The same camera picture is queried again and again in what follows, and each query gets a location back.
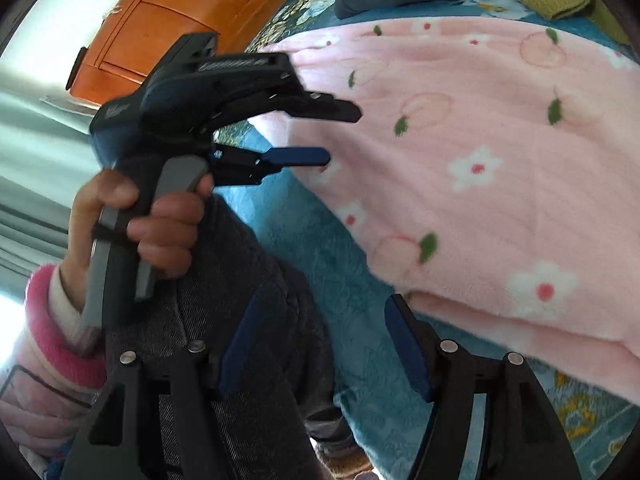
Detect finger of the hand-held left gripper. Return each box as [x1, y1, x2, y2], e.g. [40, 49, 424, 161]
[197, 87, 363, 137]
[209, 143, 333, 187]

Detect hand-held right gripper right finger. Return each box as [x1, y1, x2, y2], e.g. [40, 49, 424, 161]
[384, 292, 584, 480]

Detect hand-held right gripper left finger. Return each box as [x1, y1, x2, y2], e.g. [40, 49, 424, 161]
[59, 287, 273, 480]

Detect pink floral fleece garment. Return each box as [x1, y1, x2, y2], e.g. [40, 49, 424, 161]
[257, 16, 640, 406]

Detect person's left forearm pink sleeve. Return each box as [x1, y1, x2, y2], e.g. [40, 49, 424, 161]
[0, 262, 108, 467]

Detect person's left hand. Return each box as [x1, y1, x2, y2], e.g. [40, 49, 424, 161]
[60, 169, 215, 322]

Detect person's legs in dark jeans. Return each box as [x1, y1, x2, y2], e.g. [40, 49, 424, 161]
[107, 194, 362, 480]

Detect teal floral bed sheet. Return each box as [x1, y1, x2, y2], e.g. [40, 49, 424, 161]
[212, 0, 640, 480]

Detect orange wooden cabinet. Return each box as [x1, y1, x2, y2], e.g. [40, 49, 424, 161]
[69, 0, 332, 111]

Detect pale grey curtain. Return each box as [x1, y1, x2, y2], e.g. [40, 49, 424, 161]
[0, 75, 103, 306]

